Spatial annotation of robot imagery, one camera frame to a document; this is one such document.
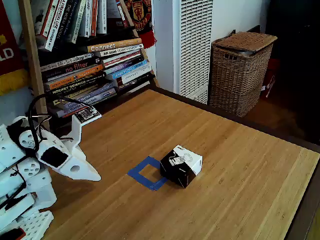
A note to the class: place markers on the black and white box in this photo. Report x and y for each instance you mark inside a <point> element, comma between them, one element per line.
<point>178,167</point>

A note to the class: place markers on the blue tape square target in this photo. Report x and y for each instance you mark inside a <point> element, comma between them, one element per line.
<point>143,178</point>

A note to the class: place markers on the grey blue book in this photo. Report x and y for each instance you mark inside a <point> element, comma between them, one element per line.
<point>105,94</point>

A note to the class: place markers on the black Rocket Science book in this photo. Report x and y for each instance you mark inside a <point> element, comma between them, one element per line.
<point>72,86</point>

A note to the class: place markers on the orange book with dark title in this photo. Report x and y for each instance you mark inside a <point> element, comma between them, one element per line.
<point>75,78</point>

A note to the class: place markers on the black no filter book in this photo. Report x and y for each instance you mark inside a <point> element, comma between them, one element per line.
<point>72,68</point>

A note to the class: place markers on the black book with white title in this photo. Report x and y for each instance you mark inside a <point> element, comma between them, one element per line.
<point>135,82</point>

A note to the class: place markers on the white book with script title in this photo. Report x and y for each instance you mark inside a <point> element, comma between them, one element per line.
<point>67,61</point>

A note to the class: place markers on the wooden ladder bookshelf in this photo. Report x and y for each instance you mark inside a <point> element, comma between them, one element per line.
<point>32,62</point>

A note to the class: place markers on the plain white book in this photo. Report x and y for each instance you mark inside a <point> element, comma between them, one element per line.
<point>136,74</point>

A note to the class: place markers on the light blue book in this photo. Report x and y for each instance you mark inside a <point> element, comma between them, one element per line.
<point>130,70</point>

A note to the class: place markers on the dark purple book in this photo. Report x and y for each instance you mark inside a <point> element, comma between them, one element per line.
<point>125,65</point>

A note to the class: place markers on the red and yellow banner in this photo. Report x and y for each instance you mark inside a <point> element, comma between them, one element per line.
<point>8,62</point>

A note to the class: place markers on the white book with red stripes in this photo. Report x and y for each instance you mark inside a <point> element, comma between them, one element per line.
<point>120,58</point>

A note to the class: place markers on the white Modern Romance book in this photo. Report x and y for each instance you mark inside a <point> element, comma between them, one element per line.
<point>120,50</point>

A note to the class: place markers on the orange Connect book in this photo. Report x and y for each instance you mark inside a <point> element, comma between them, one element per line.
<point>112,45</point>

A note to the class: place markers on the white Financial Life book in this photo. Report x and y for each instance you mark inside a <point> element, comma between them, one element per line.
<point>56,25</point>

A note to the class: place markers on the pale green upright book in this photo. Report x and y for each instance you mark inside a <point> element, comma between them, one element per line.
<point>78,22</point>

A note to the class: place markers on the dark Moral Animal book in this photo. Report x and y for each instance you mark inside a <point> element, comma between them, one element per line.
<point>65,22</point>

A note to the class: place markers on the thin white upright book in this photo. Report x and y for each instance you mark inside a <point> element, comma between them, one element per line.
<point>87,17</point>

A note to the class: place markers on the thin orange upright book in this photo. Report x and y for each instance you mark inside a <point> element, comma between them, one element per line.
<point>94,17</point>

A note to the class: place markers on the wide white upright book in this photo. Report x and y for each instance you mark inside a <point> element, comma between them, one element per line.
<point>102,15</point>

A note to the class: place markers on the white book with photo cover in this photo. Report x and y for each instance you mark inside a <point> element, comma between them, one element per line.
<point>42,15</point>

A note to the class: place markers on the leaning red book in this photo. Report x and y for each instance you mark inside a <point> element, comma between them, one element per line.
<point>122,13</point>

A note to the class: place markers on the red and black football scarf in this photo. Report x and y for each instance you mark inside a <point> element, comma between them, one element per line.
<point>140,15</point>

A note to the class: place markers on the white louvered heater unit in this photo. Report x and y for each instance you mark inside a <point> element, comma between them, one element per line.
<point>195,50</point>

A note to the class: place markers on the brown wicker basket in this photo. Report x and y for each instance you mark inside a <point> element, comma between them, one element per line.
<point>237,75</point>

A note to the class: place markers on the white camera mount with board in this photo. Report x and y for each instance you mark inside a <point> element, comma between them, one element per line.
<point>77,127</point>

